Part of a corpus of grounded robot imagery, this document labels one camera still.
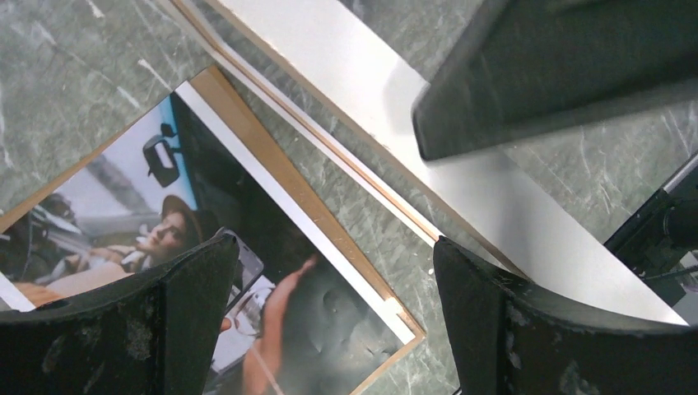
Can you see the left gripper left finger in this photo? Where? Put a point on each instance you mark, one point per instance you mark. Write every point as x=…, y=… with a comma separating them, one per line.
x=149, y=333

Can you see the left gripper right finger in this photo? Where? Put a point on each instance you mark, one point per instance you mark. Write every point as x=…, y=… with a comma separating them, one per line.
x=510, y=336

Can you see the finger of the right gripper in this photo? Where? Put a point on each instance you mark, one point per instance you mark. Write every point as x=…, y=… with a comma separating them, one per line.
x=524, y=68

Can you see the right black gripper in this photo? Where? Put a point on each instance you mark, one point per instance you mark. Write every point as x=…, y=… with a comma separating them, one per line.
x=652, y=242

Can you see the printed photo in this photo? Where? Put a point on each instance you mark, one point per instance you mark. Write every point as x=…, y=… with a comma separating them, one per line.
x=218, y=240

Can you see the wooden picture frame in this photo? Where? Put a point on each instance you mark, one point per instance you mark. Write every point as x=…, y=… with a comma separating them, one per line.
x=541, y=210

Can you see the brown backing board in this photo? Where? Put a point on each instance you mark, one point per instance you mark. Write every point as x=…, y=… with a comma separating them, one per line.
x=305, y=202

